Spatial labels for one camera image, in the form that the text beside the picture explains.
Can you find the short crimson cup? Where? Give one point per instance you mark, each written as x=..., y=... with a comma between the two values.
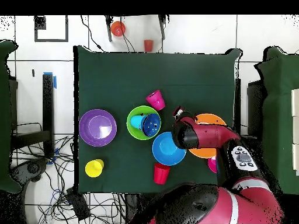
x=156, y=101

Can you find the small dark blue bowl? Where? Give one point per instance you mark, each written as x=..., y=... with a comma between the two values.
x=151, y=124

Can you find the large orange bowl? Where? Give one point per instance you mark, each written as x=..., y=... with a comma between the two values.
x=210, y=119

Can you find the light blue bowl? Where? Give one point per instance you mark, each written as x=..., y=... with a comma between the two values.
x=165, y=151

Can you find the green bowl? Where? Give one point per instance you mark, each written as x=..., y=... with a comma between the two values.
x=135, y=134

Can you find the small crimson bowl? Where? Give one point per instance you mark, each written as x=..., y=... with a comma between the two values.
x=212, y=164

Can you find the tall red cup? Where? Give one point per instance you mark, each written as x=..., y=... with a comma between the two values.
x=161, y=173

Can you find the purple bowl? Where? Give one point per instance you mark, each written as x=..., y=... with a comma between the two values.
x=97, y=127

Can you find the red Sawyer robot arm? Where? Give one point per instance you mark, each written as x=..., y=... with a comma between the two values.
x=210, y=137

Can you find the dark green tablecloth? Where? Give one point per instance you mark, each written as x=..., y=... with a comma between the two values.
x=128, y=70

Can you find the orange-red cup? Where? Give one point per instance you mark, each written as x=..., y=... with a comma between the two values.
x=148, y=45

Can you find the yellow cup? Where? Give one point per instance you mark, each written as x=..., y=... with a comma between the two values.
x=93, y=169

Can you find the green cloth covered table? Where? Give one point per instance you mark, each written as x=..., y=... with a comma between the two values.
x=4, y=116
x=280, y=105

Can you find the small orange bowl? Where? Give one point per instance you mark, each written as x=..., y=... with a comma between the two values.
x=118, y=28

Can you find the white boxes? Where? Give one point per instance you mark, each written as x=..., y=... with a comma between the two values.
x=296, y=105

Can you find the blue tape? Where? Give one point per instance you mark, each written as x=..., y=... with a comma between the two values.
x=55, y=81

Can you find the black power box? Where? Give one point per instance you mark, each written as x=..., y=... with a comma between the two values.
x=78, y=205

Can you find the black metal table frame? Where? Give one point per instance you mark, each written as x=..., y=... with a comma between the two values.
x=48, y=105
x=237, y=105

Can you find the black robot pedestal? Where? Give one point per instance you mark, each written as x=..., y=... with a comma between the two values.
x=135, y=205

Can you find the black square frame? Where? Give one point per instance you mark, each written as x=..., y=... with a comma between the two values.
x=39, y=23

